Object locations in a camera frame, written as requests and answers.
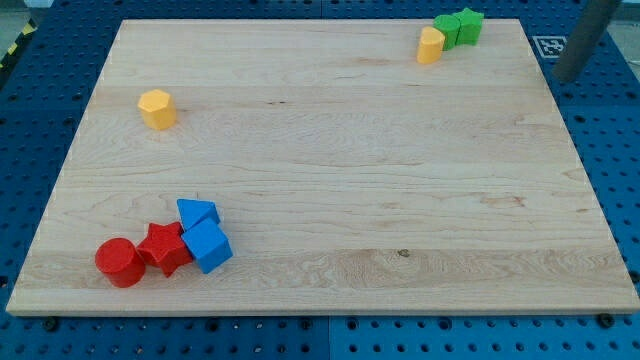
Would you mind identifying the wooden board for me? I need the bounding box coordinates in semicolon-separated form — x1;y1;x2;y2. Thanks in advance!
7;19;639;317

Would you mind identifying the blue cube block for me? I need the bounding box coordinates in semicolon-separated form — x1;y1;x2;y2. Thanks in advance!
182;218;233;274

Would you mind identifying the blue triangle block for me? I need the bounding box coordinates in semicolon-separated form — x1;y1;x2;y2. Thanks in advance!
176;198;221;230

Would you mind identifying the red star block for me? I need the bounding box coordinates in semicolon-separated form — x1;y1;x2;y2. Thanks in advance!
137;222;193;278

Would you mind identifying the yellow hexagon block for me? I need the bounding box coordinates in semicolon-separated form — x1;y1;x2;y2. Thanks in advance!
137;89;177;130

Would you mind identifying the yellow rounded block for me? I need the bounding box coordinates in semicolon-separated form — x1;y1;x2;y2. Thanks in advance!
416;26;445;64

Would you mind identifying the green cylinder block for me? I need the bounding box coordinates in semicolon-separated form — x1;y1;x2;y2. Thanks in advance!
433;14;461;51

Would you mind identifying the red cylinder block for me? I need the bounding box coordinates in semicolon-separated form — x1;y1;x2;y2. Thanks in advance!
94;238;146;288

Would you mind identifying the green star block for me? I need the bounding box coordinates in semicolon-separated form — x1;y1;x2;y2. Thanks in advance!
453;8;484;46

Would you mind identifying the white fiducial marker tag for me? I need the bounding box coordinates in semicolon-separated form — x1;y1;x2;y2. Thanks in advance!
533;35;567;59

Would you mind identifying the black board stop bolt left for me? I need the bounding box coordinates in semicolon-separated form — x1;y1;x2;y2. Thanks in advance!
41;317;59;332

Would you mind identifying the black board stop bolt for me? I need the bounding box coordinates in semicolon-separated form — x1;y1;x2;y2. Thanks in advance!
41;317;59;332
596;313;615;329

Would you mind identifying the black board stop bolt right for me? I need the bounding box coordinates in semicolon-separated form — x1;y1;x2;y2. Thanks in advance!
596;313;615;329

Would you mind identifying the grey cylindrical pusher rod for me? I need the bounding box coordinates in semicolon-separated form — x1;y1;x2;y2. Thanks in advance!
552;0;622;83

